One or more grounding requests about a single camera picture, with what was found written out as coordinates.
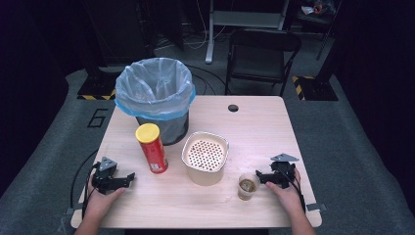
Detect black mesh trash bin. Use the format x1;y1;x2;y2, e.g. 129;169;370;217
135;111;191;147

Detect beige strainer container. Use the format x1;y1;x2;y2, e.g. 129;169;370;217
180;130;230;187

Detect translucent blue trash bag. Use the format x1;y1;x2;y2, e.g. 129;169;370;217
114;57;197;122

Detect black cabinet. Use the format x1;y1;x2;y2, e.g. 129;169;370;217
80;0;155;68

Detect red can with yellow lid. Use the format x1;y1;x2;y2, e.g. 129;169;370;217
134;122;169;174

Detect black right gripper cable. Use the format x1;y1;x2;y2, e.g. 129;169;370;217
279;165;307;213

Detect grey metal table bracket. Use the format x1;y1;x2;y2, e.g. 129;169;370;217
304;202;328;212
64;203;84;217

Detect black base with hazard stripes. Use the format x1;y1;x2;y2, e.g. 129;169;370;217
76;67;117;102
292;74;340;102

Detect black folding chair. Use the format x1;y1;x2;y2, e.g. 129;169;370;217
224;27;303;98

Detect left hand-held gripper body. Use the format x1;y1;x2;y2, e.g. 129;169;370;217
90;156;132;196

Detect person's right hand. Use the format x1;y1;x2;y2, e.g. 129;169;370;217
264;166;305;217

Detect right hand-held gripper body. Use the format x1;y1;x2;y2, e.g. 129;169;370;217
269;153;300;190

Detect clear plastic cup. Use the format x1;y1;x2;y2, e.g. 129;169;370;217
237;172;261;202

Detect person's left hand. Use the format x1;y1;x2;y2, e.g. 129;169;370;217
84;175;127;223

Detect white metal desk frame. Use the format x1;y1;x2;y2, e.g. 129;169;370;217
204;0;291;65

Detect white floor cables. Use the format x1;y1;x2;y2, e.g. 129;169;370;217
181;0;227;51

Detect black floor cable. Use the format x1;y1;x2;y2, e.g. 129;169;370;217
69;148;100;210

